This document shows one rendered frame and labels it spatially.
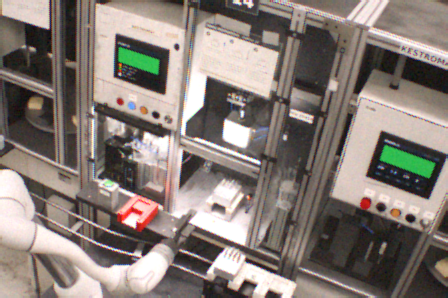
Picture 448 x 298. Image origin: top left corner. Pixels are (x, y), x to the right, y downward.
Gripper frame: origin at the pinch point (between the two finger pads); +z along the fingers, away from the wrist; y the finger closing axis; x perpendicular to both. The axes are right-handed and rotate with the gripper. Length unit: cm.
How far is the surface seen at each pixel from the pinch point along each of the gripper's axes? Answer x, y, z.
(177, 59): 23, 58, 20
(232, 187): -1.5, -9.7, 42.0
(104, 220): 98, -112, 81
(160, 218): 21.7, -21.5, 16.2
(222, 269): -16.9, -19.8, 1.2
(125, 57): 45, 52, 18
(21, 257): 122, -112, 21
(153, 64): 32, 53, 18
